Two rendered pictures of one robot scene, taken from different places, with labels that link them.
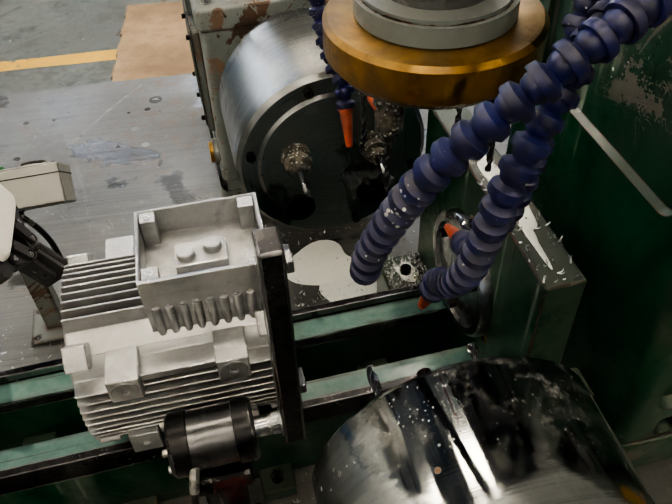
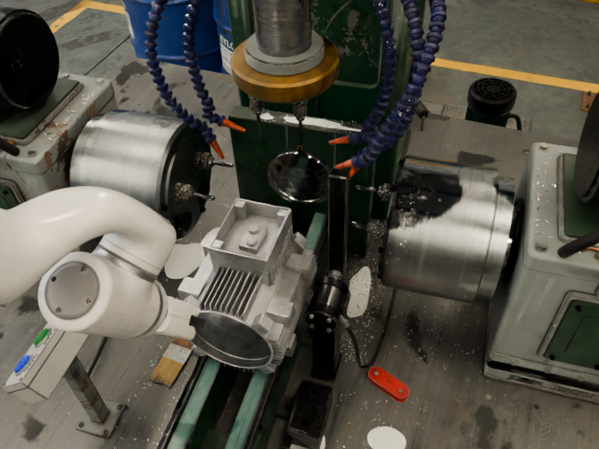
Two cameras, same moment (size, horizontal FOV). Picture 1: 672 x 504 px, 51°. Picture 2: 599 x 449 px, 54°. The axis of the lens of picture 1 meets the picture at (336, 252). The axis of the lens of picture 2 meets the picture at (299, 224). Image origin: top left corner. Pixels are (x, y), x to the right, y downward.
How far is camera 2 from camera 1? 0.70 m
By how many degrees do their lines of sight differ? 40
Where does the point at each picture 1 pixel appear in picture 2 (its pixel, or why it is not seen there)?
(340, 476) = (407, 241)
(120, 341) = (264, 302)
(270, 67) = (135, 154)
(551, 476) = (461, 172)
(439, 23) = (315, 53)
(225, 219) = (233, 222)
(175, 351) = (283, 286)
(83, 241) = not seen: hidden behind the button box
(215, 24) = (48, 163)
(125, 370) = (285, 306)
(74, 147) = not seen: outside the picture
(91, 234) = not seen: hidden behind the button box
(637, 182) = (350, 84)
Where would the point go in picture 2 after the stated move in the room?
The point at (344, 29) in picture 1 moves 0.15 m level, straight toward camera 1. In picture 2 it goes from (275, 80) to (362, 107)
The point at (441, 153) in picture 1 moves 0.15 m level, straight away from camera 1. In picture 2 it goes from (422, 76) to (337, 44)
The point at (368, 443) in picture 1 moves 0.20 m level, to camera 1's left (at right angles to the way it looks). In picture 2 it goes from (407, 219) to (356, 306)
